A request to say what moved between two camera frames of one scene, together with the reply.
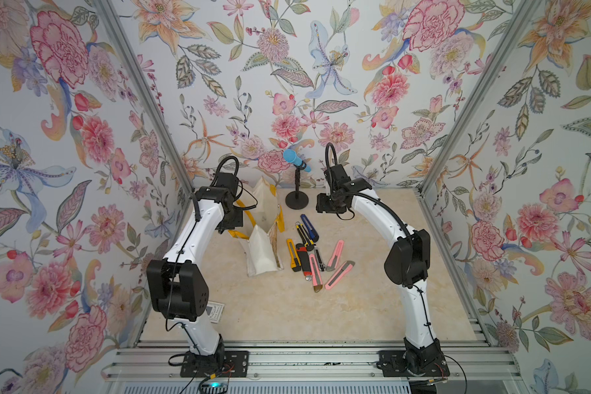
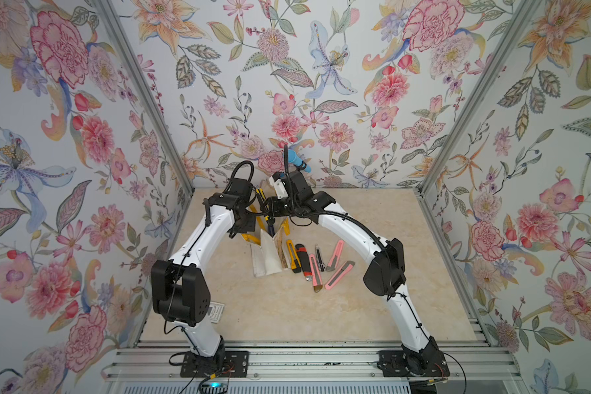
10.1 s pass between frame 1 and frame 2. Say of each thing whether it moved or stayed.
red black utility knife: stayed
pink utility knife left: stayed
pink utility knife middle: stayed
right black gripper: moved
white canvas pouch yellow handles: moved
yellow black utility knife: stayed
